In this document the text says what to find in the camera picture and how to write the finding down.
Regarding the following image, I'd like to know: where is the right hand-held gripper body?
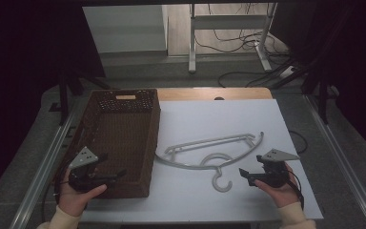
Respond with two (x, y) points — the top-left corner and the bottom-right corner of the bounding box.
(255, 148), (301, 189)

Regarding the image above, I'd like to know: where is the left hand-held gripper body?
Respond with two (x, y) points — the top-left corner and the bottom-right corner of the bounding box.
(68, 146), (110, 194)

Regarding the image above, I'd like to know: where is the person's right hand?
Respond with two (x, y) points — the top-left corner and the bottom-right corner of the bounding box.
(254, 161), (300, 210)

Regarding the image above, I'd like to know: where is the person's left hand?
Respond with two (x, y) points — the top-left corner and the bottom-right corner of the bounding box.
(57, 168), (108, 219)

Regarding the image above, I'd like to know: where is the brown wicker basket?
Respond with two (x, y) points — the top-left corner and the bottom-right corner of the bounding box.
(56, 88), (162, 200)

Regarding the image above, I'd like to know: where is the white table mat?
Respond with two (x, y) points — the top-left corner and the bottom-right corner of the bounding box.
(80, 98), (325, 224)

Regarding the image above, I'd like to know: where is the grey plastic clothes hanger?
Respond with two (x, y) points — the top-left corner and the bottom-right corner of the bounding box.
(154, 131), (266, 194)

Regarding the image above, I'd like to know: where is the black metal stand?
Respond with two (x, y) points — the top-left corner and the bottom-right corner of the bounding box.
(299, 0), (356, 125)
(48, 61), (112, 126)

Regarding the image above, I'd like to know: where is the white power strip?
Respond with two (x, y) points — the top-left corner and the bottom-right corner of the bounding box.
(278, 64), (300, 81)

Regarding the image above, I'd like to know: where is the white board panel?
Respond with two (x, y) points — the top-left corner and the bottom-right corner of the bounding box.
(82, 4), (169, 55)

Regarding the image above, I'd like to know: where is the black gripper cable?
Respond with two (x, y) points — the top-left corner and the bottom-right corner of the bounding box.
(52, 163), (72, 206)
(284, 168), (306, 212)

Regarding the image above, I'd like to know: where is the metal floor rail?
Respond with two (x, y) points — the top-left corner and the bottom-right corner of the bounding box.
(302, 94), (366, 229)
(9, 103), (80, 229)

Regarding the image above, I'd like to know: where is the white metal desk frame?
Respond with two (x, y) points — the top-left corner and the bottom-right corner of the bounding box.
(188, 2), (279, 74)

